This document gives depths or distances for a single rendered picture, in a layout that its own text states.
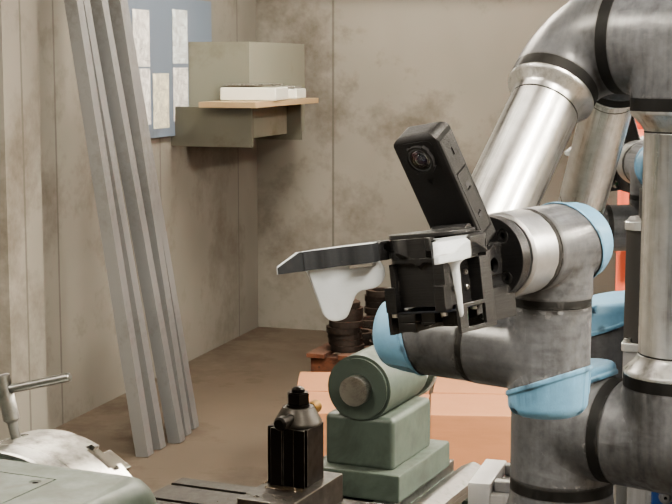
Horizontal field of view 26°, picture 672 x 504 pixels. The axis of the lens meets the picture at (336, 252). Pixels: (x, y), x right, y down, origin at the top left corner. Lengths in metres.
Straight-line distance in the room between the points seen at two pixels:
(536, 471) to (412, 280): 0.51
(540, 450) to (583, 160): 0.71
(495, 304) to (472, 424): 4.28
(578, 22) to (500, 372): 0.41
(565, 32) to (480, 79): 7.55
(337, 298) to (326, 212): 8.23
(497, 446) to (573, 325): 4.21
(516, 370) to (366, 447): 1.63
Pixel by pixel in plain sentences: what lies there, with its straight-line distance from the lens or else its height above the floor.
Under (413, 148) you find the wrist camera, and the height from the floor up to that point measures 1.66.
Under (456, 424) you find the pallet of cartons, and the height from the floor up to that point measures 0.39.
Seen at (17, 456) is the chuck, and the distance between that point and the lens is 1.89.
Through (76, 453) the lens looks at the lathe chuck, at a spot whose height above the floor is 1.22.
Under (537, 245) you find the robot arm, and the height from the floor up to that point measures 1.57.
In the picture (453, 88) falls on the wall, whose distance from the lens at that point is 9.13.
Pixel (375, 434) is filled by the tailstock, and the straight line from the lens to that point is 2.93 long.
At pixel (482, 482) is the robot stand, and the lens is 2.16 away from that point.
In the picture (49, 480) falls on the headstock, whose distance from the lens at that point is 1.70.
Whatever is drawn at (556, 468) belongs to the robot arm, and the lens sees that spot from 1.62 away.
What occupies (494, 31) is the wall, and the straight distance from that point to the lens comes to 9.08.
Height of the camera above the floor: 1.72
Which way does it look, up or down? 7 degrees down
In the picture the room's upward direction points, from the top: straight up
